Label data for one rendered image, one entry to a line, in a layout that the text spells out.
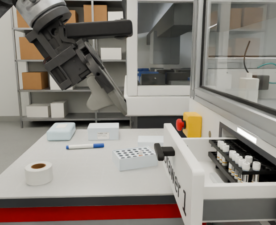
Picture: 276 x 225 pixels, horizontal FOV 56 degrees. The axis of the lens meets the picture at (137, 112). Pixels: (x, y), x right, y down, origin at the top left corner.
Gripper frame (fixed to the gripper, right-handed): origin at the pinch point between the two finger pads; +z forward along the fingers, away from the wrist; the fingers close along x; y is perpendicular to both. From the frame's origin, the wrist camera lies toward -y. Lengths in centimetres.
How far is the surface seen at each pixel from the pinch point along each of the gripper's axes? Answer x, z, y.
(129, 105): -80, 12, 7
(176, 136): -2.4, 11.6, -4.8
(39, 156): -36, 3, 38
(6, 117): -416, -45, 230
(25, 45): -373, -113, 112
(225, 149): -0.4, 18.8, -11.4
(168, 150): 1.1, 11.8, -1.9
